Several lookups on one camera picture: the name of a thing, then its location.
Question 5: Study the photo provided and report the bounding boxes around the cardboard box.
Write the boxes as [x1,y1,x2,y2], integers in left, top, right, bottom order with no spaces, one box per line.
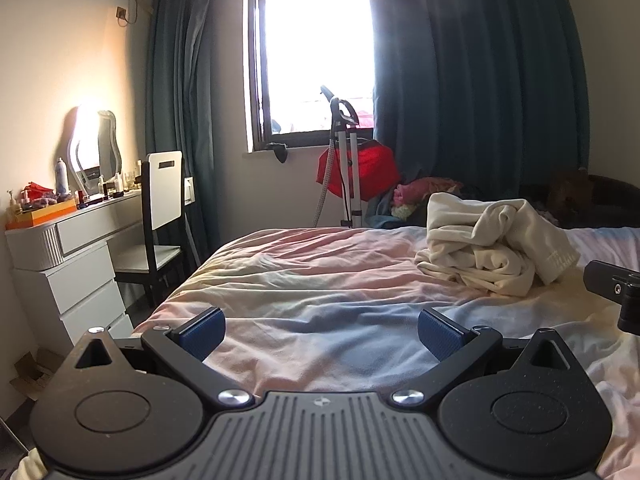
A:
[9,347,66,401]

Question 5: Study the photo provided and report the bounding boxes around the teal curtain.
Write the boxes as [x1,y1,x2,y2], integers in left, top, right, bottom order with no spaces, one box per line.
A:
[145,0,251,266]
[360,0,591,211]

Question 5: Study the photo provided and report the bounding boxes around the wall outlet with cable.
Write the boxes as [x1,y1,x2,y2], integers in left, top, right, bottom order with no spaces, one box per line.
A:
[116,0,140,28]

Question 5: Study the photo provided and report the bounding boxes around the group of cosmetic bottles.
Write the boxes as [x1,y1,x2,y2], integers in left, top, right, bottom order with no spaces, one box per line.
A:
[75,160,143,206]

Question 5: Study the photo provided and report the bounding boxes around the pile of colourful clothes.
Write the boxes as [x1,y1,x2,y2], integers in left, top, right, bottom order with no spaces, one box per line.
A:
[367,177,466,231]

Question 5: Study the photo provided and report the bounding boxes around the red bag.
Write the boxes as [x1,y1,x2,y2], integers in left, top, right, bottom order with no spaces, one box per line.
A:
[316,141,401,201]

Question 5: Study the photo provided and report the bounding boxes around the cream knit garment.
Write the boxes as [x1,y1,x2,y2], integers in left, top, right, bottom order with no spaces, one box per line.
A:
[415,192,581,297]

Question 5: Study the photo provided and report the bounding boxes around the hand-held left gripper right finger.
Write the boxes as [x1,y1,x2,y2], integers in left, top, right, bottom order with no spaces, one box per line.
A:
[390,307,573,413]

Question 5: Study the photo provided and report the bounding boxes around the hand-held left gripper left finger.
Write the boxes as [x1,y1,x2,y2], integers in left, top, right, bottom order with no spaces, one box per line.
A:
[70,306,253,413]

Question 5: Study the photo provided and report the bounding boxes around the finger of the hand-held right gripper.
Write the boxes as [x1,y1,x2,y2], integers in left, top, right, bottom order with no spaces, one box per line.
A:
[584,259,640,336]

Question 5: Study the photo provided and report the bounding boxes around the black and white chair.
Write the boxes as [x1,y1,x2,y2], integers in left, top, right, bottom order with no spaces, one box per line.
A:
[115,151,201,311]

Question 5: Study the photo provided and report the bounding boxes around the bed with pastel blanket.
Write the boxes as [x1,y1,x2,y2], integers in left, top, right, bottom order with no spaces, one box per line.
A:
[132,225,640,480]

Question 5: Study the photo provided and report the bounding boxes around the orange tray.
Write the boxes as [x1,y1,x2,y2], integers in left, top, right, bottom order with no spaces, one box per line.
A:
[6,201,78,231]

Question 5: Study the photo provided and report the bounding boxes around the garment steamer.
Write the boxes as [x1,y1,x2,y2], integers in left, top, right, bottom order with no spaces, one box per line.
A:
[312,85,362,231]

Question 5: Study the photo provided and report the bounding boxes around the white dressing table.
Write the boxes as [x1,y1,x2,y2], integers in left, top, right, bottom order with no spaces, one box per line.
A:
[5,187,151,356]

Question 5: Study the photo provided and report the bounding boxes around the wavy vanity mirror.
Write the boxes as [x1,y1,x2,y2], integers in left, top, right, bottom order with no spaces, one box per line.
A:
[67,102,123,196]

